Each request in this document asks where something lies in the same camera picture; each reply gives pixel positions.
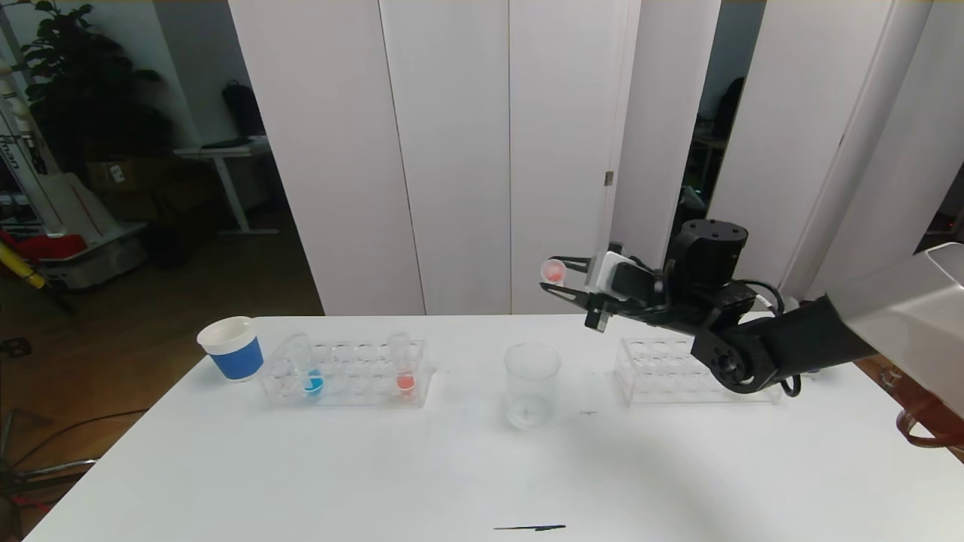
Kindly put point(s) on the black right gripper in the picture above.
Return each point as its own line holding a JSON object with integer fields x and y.
{"x": 596, "y": 315}

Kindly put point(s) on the test tube with blue pigment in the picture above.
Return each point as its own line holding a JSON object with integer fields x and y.
{"x": 314, "y": 385}

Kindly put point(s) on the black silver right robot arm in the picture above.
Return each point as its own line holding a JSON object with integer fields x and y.
{"x": 813, "y": 339}

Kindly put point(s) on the clear plastic test tube rack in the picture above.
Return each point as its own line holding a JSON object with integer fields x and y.
{"x": 354, "y": 376}
{"x": 655, "y": 376}

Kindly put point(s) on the clear glass beaker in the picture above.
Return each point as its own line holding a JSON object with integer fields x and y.
{"x": 532, "y": 391}

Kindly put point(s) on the white folding screen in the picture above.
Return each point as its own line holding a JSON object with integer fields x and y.
{"x": 798, "y": 113}
{"x": 452, "y": 113}

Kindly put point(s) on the blue white paper cup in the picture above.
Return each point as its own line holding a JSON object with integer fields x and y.
{"x": 236, "y": 357}

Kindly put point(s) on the black backpack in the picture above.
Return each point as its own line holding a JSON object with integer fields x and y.
{"x": 243, "y": 111}

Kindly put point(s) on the white desk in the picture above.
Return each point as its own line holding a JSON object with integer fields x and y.
{"x": 218, "y": 150}

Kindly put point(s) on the brown cardboard box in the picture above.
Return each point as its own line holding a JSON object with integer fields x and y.
{"x": 132, "y": 179}

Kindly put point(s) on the white machine base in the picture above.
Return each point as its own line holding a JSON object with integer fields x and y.
{"x": 90, "y": 256}

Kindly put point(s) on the dark green potted plant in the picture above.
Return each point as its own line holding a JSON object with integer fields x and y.
{"x": 83, "y": 90}

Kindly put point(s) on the red plastic object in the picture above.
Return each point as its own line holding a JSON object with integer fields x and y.
{"x": 45, "y": 247}

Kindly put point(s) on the yellow pole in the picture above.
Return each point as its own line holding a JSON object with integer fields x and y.
{"x": 19, "y": 267}

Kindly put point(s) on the white banner stand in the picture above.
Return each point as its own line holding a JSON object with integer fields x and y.
{"x": 22, "y": 150}

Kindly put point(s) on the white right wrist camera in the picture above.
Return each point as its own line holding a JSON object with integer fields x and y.
{"x": 614, "y": 271}

